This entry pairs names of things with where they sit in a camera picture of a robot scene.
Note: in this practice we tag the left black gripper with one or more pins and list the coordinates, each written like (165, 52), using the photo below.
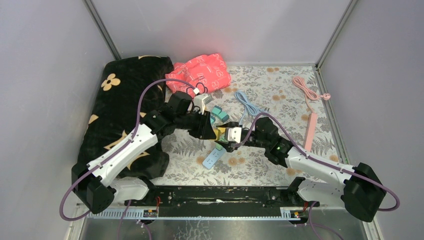
(204, 130)

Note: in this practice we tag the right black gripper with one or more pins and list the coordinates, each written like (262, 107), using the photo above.
(227, 146)

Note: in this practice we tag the green plug cube bottom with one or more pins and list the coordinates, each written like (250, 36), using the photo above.
(225, 137)

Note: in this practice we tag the yellow plug cube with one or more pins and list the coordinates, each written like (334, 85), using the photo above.
(218, 134)

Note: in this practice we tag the teal plug cube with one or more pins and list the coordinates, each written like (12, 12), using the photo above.
(223, 116)
(216, 110)

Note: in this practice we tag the blue power strip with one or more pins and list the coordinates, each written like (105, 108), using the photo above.
(249, 109)

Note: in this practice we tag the pink power strip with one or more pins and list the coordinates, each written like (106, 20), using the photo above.
(309, 96)

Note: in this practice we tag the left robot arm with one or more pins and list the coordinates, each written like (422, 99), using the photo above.
(95, 183)

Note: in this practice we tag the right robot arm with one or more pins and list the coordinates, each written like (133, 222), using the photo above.
(355, 188)

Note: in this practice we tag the pink patterned bag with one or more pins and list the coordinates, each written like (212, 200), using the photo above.
(208, 73)

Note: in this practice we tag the floral table mat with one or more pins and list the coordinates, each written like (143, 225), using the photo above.
(266, 87)

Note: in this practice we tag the black floral blanket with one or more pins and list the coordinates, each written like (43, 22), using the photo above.
(117, 103)

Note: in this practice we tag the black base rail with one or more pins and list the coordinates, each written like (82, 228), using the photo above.
(221, 201)

